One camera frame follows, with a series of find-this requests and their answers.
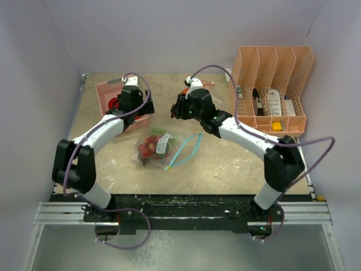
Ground large pink red apple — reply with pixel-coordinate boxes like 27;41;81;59
108;97;119;111

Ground green fake grape bunch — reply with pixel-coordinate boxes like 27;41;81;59
151;128;177;144

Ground pink perforated plastic basket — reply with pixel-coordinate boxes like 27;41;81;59
95;77;149;132

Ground blue zip bag small fruits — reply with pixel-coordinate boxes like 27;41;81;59
131;128;203;171

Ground bunch of small red fruits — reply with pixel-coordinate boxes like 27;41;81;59
138;136;169;160

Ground orange zip bag with apples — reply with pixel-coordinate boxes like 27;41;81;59
201;80;223;106

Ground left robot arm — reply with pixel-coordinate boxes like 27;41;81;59
52;85;155;221

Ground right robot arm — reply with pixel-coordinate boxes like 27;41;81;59
171;89;305;221

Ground white box behind organizer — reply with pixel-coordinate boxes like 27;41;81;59
224;68;232;86

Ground small green capped bottle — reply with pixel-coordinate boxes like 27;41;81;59
237;85;243;99

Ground black item in organizer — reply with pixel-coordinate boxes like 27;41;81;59
252;88;264;116

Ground orange desk file organizer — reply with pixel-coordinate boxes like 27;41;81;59
228;46;314;137

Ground white bottle in organizer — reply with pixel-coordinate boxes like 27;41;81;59
267;89;282;116

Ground yellow object in organizer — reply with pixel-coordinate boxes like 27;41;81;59
271;121;283;132

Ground white box in organizer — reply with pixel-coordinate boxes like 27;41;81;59
284;99;296;116

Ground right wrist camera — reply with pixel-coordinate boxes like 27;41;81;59
182;76;203;94

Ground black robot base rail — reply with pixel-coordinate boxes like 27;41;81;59
81;194;284;236

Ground aluminium frame rail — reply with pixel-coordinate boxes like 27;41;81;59
36;186;332;225

